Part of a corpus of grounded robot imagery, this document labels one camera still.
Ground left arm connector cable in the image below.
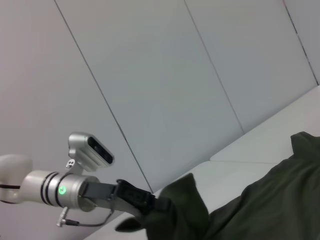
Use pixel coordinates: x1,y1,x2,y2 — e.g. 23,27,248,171
56,206,116,228

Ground dark green FREE T-shirt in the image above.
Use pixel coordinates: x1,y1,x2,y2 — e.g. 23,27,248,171
114,131,320,240

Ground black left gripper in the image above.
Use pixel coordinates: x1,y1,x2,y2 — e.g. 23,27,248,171
80,179,173,216

